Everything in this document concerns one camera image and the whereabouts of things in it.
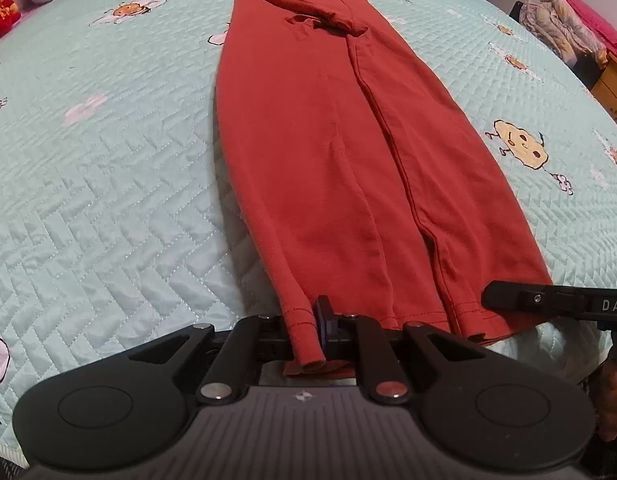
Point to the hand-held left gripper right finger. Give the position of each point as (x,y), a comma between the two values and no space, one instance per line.
(322,329)

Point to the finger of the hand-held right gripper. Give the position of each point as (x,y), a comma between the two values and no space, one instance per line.
(533,299)

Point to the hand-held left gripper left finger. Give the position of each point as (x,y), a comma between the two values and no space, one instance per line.
(274,346)

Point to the red long-sleeved shirt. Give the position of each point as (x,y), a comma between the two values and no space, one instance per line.
(313,150)

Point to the person's right hand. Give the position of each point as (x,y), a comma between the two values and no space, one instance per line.
(613,410)

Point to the wooden furniture piece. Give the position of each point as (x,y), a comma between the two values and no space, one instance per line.
(613,95)

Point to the mint quilted bee-print bedspread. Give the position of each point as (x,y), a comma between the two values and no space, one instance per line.
(113,160)

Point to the patterned folded quilt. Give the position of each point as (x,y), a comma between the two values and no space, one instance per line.
(558,25)

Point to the pink blanket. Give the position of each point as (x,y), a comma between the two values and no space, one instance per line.
(598,17)

